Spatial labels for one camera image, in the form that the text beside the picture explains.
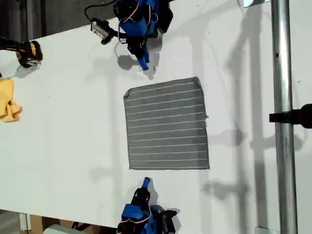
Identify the black clamp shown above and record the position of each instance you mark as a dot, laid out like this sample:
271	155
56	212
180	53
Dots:
292	116

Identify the brown cardboard box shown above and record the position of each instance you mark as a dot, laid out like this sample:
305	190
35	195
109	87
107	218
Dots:
36	224

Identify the yellow cloth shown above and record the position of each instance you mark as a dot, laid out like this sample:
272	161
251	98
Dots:
7	102

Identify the steel post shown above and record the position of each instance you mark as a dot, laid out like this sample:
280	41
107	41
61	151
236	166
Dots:
284	73

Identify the black camera stalk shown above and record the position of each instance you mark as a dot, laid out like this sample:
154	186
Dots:
112	35

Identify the grey white-striped towel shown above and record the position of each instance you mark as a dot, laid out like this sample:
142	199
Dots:
168	126

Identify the black and yellow tool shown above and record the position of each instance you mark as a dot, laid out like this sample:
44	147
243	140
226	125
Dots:
26	53

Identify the black camera box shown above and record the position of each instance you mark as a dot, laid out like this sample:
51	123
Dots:
169	219
98	28

